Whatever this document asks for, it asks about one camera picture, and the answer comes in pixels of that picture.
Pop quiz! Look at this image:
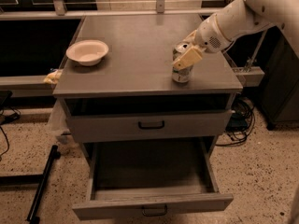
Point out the closed grey upper drawer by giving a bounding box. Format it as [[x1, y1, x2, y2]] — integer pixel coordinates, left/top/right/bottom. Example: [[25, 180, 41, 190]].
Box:
[[66, 110, 232, 143]]

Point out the metal frame rail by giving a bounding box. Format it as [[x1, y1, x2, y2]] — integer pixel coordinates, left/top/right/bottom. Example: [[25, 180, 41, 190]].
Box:
[[0, 0, 218, 21]]

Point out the open grey lower drawer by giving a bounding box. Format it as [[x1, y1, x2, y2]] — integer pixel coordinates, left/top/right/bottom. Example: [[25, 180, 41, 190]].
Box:
[[73, 138, 234, 220]]

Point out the black upper drawer handle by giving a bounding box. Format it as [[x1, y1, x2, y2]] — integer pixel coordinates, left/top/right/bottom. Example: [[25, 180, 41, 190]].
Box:
[[138, 120, 165, 130]]

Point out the white paper bowl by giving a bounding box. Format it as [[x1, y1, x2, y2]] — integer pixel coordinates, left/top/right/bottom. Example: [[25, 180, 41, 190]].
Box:
[[66, 40, 109, 66]]

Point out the black drawer handle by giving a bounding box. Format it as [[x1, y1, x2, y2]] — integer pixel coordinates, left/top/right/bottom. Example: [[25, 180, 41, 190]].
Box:
[[138, 120, 165, 130], [141, 205, 168, 217]]

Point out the black floor stand bar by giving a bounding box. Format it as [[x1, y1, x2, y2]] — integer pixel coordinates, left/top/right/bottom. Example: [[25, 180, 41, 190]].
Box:
[[26, 145, 61, 224]]

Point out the green 7up soda can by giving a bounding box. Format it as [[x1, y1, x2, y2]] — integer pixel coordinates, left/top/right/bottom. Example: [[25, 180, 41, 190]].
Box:
[[171, 41, 196, 84]]

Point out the grey drawer cabinet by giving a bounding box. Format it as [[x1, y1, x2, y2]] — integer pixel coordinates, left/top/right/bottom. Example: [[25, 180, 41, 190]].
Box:
[[53, 15, 242, 158]]

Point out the black lower drawer handle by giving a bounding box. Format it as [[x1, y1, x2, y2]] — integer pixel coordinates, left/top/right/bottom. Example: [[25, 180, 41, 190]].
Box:
[[141, 205, 168, 217]]

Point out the black cable at left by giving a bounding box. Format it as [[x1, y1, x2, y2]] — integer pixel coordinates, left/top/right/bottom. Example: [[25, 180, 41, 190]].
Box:
[[0, 105, 21, 161]]

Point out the yellow crumpled sponge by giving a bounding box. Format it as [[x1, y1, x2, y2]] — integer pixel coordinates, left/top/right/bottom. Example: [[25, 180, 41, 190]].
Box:
[[44, 69, 63, 85]]

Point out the dark cabinet at right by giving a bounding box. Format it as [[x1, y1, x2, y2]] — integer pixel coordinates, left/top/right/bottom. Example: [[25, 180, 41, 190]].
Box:
[[259, 36, 299, 130]]

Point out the black cable bundle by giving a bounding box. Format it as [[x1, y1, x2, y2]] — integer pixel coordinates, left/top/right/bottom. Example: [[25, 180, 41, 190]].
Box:
[[215, 97, 256, 147]]

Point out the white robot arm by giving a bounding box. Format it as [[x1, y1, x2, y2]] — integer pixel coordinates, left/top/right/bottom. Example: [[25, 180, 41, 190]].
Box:
[[172, 0, 299, 70]]

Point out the clear plastic bag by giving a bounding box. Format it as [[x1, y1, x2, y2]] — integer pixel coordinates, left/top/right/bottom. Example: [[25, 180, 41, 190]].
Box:
[[47, 101, 70, 145]]

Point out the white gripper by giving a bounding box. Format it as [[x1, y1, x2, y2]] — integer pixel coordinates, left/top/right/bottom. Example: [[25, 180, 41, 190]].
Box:
[[172, 13, 232, 70]]

